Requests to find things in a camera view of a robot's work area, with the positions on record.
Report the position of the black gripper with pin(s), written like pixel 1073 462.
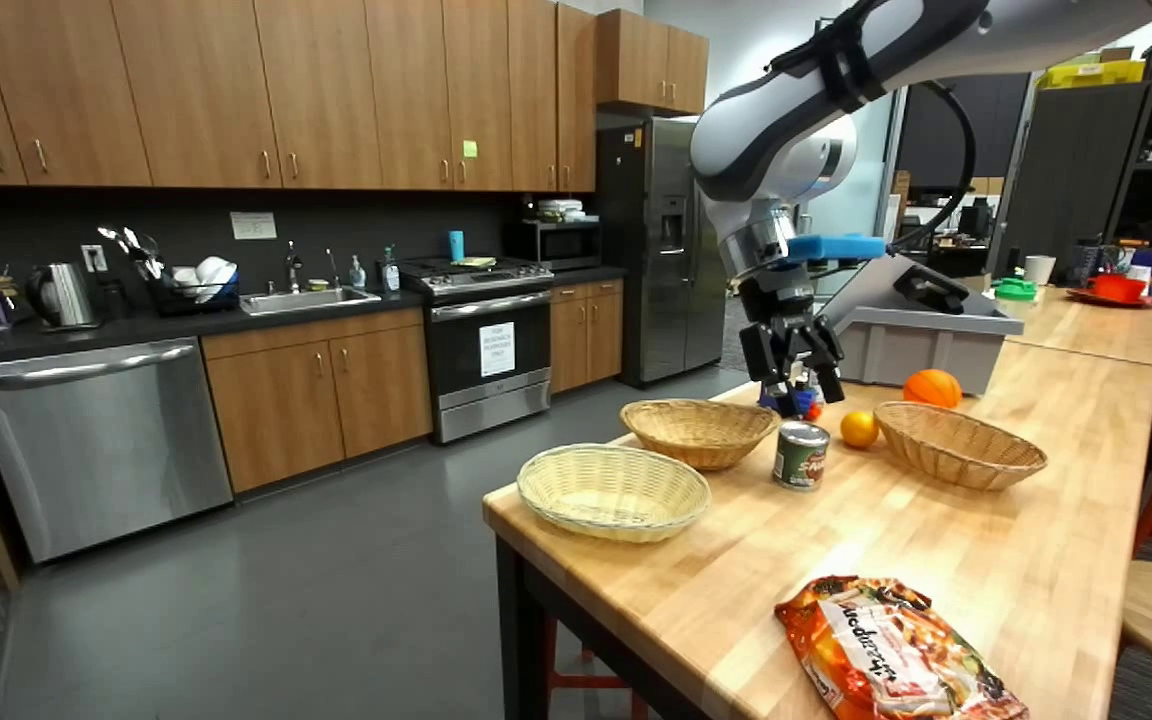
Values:
pixel 785 301

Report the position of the green labelled tin can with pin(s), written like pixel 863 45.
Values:
pixel 802 455

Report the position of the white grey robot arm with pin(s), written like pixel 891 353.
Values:
pixel 754 159

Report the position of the medium brown wicker basket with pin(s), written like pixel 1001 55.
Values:
pixel 701 433

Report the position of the dark brown wicker basket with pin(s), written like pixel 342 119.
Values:
pixel 956 451

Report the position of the light wicker basket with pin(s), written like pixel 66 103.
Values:
pixel 614 495

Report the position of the grey plastic tub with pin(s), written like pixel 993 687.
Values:
pixel 899 314

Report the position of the small yellow orange fruit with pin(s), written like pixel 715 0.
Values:
pixel 857 431

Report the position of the large orange fruit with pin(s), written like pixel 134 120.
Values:
pixel 934 387

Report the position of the stainless steel refrigerator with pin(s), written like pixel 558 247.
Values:
pixel 659 235

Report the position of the black microwave oven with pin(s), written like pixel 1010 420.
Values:
pixel 552 242

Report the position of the stainless steel oven range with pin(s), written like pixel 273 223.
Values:
pixel 491 343

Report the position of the orange instant noodle packet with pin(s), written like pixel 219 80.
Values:
pixel 878 650

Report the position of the red bowl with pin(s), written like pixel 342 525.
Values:
pixel 1118 291

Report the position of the kitchen sink with faucet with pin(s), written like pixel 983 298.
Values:
pixel 303 292

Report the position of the lower wooden base cabinets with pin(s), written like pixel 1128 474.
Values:
pixel 339 387

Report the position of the dish rack with dishes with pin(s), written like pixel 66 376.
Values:
pixel 178 291

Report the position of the stainless steel dishwasher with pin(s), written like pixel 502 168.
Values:
pixel 109 442

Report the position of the upper wooden wall cabinets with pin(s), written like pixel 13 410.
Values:
pixel 327 93

